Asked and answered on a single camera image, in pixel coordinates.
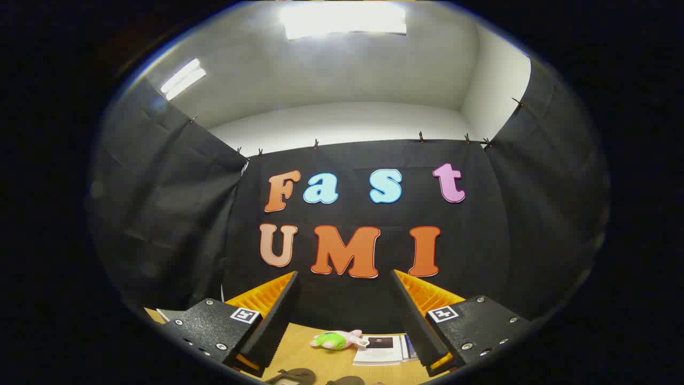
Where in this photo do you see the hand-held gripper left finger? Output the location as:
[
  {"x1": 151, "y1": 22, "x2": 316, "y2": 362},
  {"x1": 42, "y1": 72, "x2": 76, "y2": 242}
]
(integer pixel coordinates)
[{"x1": 166, "y1": 270, "x2": 300, "y2": 378}]

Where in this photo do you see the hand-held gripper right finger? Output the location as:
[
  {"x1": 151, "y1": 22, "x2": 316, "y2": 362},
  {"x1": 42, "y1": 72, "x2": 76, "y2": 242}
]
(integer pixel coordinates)
[{"x1": 390, "y1": 269, "x2": 531, "y2": 378}]

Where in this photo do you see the narrow ceiling light panel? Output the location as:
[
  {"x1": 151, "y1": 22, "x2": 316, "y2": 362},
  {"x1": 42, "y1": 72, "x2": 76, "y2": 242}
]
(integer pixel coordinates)
[{"x1": 159, "y1": 58, "x2": 207, "y2": 101}]

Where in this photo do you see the white cover book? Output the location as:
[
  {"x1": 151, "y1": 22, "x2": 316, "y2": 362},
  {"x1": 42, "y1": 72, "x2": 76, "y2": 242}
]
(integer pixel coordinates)
[{"x1": 353, "y1": 334, "x2": 404, "y2": 366}]

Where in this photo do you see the large ceiling light panel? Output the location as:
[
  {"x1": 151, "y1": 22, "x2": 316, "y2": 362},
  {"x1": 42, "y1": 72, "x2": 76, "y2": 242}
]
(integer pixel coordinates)
[{"x1": 279, "y1": 3, "x2": 408, "y2": 41}]

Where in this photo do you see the black backdrop cloth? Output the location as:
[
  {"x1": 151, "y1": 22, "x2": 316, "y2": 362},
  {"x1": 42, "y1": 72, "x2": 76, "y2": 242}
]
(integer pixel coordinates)
[{"x1": 88, "y1": 59, "x2": 610, "y2": 335}]

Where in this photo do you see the green and pink plush toy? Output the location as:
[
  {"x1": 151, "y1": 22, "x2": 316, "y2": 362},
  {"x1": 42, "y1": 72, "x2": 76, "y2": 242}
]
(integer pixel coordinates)
[{"x1": 311, "y1": 330, "x2": 370, "y2": 351}]

